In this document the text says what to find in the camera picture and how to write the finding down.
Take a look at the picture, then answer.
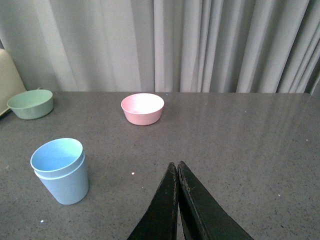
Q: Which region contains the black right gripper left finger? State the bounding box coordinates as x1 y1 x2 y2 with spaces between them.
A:
128 162 178 240

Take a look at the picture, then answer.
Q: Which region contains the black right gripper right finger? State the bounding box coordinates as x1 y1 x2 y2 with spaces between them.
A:
178 161 252 240

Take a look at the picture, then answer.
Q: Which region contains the blue cup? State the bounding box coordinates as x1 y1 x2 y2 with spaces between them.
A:
30 138 84 178
34 152 89 205

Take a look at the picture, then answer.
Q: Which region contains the pink bowl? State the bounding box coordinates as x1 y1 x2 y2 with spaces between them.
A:
120 93 165 126

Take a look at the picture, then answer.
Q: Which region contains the grey curtain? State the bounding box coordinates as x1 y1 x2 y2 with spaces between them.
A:
0 0 320 96

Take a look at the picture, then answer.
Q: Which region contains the green bowl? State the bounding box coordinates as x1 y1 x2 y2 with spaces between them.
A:
7 89 54 120

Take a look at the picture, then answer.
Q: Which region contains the cream appliance at left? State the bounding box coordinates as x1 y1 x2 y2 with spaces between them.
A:
0 49 27 116

